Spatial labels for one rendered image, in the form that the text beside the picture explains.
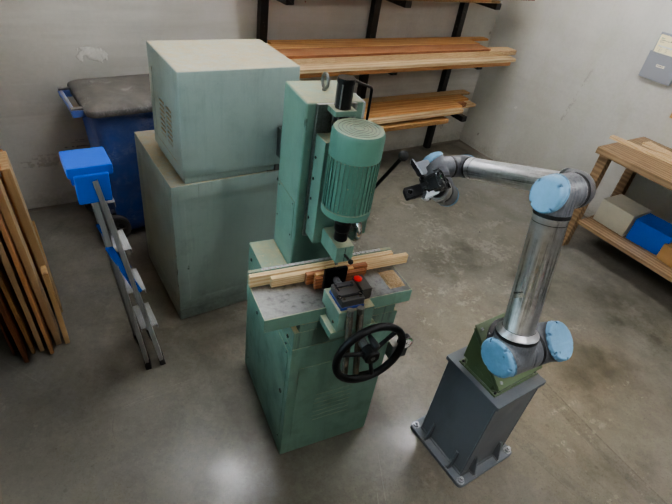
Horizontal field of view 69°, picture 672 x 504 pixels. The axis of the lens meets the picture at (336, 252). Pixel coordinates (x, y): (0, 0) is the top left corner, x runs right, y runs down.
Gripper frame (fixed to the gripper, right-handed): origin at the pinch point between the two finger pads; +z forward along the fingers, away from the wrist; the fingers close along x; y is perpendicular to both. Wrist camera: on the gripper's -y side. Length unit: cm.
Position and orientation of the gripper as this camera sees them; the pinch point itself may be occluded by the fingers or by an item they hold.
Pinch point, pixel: (415, 179)
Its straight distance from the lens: 173.1
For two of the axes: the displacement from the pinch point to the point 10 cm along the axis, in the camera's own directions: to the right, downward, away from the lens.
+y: 8.5, -3.3, -4.1
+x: 2.6, 9.4, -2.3
